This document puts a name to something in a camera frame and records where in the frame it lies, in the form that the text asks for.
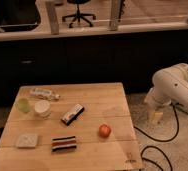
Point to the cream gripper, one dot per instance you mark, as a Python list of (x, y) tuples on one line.
[(154, 116)]

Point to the red apple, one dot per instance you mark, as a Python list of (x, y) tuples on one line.
[(104, 131)]

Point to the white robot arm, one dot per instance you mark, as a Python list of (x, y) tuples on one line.
[(170, 86)]

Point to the white paper cup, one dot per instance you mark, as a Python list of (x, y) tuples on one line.
[(42, 108)]

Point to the green plastic cup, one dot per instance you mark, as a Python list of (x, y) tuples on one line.
[(23, 105)]

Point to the striped cloth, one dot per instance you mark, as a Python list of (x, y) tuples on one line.
[(62, 143)]

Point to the clear plastic bottle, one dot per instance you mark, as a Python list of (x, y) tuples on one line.
[(44, 94)]

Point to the black office chair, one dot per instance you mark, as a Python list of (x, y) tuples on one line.
[(78, 15)]

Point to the white square dish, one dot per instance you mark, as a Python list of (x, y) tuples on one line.
[(29, 140)]

